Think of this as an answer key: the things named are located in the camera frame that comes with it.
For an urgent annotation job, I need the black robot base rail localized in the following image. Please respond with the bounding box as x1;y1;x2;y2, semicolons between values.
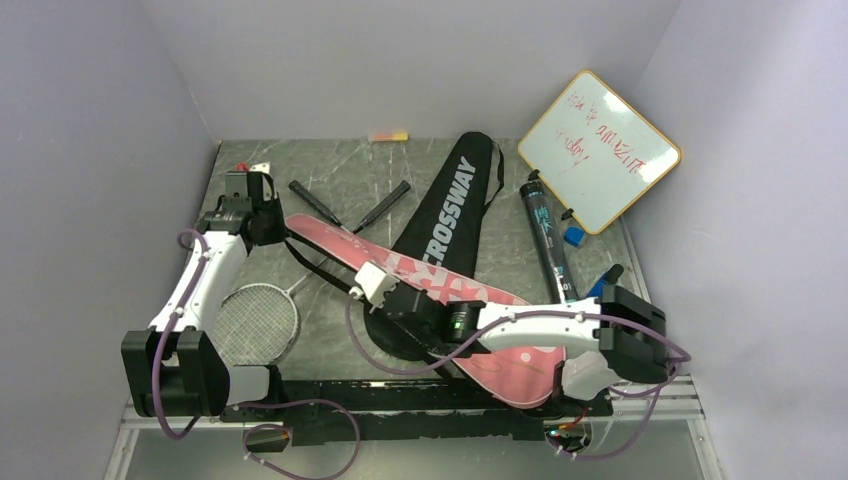
220;378;613;446

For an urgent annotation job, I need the pink racket bag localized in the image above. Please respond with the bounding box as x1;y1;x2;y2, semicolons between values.
286;214;565;409

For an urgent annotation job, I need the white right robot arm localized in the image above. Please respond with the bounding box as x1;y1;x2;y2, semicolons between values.
348;271;691;415

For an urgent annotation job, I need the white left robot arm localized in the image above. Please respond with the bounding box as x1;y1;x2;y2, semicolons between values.
120;165;288;440

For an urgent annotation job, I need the white racket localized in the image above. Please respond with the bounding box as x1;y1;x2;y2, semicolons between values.
352;180;411;234
212;272;314;367

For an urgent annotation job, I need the black racket bag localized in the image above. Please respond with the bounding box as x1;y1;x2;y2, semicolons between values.
362;131;506;364

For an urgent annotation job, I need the whiteboard with yellow frame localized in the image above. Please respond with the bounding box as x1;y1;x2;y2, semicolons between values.
518;70;682;234

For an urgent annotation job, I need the black shuttlecock tube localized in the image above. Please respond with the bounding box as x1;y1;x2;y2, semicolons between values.
519;180;580;303

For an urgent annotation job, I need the yellow pink marker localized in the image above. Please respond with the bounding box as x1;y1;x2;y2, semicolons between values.
368;132;409;143

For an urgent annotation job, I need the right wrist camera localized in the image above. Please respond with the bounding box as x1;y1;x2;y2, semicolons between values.
349;262;400;309

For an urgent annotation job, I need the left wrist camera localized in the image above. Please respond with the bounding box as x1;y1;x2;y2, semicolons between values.
225;162;275;201

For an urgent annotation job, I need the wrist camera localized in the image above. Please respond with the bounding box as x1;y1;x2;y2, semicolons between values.
349;262;400;309
225;162;275;201

